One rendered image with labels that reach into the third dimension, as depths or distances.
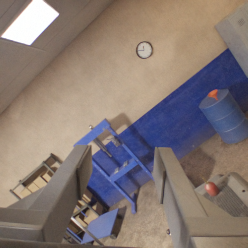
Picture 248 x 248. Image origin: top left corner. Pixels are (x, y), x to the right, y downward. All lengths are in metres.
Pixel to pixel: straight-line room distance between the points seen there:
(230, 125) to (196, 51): 1.56
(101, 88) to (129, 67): 0.72
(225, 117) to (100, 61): 2.56
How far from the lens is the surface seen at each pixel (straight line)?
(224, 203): 1.17
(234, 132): 3.70
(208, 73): 4.07
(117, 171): 3.74
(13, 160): 5.07
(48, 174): 4.36
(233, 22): 3.74
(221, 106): 3.43
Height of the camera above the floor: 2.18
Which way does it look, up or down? 11 degrees down
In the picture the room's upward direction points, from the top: 41 degrees counter-clockwise
